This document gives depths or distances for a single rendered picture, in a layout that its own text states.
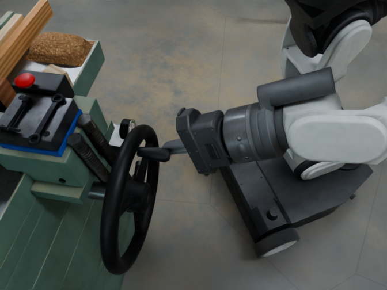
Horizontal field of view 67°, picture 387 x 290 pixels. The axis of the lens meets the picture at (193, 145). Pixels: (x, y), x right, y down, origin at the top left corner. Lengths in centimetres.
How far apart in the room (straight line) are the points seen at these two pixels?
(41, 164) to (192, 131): 25
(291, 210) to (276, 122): 94
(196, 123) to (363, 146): 23
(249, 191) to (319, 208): 30
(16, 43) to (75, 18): 187
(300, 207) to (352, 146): 97
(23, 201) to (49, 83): 21
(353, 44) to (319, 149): 37
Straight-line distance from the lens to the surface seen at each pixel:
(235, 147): 42
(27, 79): 54
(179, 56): 212
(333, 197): 142
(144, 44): 224
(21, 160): 54
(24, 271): 67
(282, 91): 41
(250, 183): 131
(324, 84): 40
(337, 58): 72
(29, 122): 51
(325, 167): 129
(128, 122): 85
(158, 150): 50
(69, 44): 74
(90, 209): 86
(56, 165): 51
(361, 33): 71
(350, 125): 38
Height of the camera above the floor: 135
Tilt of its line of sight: 57 degrees down
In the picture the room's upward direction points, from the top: straight up
